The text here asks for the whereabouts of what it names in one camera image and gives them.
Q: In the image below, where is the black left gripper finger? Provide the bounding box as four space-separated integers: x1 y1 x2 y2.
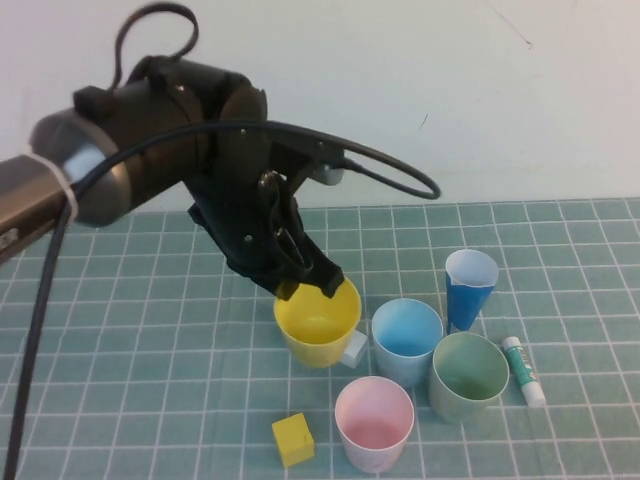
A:
304 249 345 298
264 272 304 301

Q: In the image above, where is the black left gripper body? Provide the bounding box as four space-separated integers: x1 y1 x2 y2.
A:
187 122 332 297

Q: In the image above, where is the yellow plastic cup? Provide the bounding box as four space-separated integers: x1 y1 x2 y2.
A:
273 277 363 370

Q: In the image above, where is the blue plastic cup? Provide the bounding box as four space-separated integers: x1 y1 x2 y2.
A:
371 298 445 389

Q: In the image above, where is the green plastic cup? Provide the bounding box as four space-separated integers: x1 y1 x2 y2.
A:
428 331 511 425

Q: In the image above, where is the white foam cube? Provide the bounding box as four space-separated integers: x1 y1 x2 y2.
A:
342 329 369 369

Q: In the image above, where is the blue paper cone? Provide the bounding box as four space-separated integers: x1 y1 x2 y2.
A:
444 248 499 335

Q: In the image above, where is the pink plastic cup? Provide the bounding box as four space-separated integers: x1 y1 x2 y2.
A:
334 376 416 474

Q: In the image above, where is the green grid tablecloth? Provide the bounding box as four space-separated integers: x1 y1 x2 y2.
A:
0 197 640 480

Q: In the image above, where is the yellow foam cube with crack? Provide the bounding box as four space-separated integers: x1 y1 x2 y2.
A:
271 412 316 469

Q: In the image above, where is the white zip tie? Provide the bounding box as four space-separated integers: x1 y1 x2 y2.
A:
22 143 80 222

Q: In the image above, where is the green white glue stick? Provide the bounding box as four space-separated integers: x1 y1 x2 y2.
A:
501 335 546 409

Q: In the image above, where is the short black cable loop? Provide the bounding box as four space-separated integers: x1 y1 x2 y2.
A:
113 2 200 91

